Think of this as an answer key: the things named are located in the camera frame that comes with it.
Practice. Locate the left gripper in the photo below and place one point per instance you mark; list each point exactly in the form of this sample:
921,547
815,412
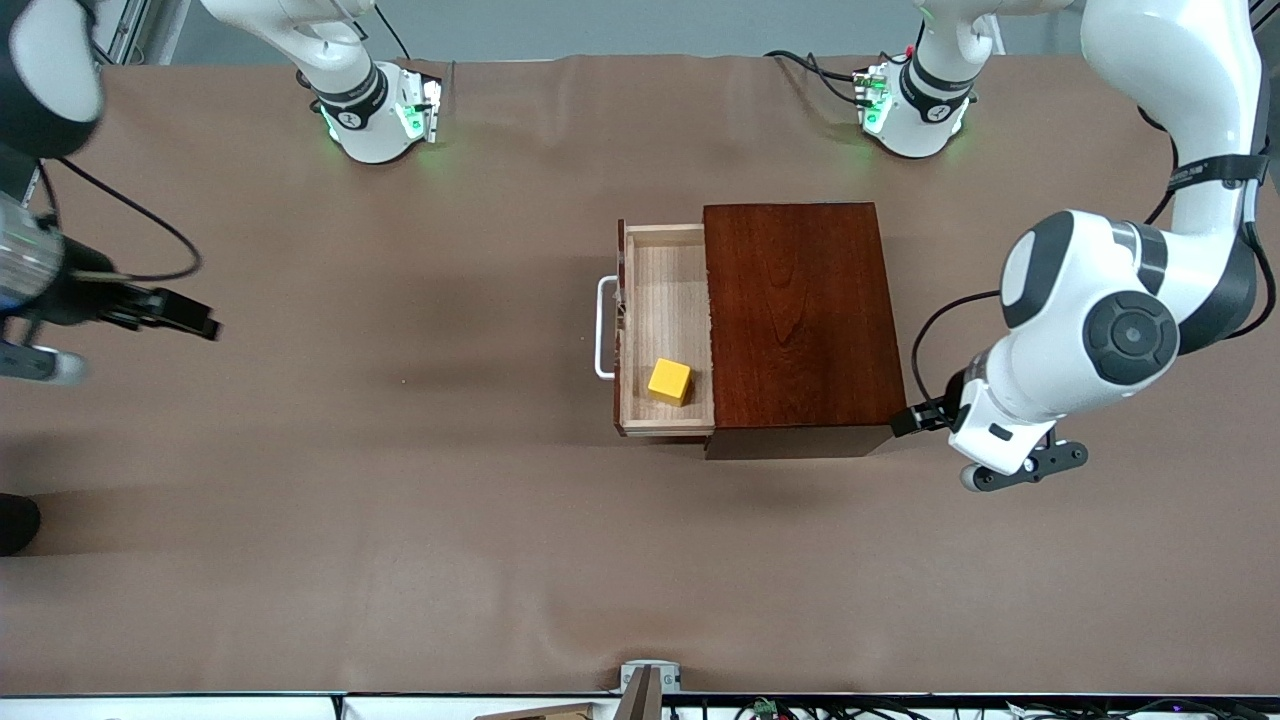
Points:
938,411

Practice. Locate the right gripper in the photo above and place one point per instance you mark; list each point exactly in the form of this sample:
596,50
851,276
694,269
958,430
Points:
75,292

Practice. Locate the yellow wooden block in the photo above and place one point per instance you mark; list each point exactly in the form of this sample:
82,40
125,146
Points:
668,382

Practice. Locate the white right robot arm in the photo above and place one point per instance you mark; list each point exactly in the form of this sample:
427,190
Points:
370,120

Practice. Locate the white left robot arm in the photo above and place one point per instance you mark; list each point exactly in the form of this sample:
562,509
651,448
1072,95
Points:
1130,330

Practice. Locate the dark wooden drawer cabinet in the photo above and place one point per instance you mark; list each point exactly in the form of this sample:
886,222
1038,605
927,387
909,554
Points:
800,320

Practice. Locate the brown table cover mat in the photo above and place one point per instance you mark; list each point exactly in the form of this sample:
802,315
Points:
500,560

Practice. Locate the wooden strut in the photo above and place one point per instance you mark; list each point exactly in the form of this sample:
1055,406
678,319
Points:
643,700

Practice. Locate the flat wooden board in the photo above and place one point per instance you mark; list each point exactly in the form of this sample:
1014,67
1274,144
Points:
540,713

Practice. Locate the aluminium frame profile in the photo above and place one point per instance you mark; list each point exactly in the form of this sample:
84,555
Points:
125,30

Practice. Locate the grey metal bracket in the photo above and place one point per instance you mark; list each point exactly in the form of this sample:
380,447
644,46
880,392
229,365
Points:
672,680

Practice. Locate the white table edge rail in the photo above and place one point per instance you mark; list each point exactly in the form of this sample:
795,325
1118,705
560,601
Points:
200,708

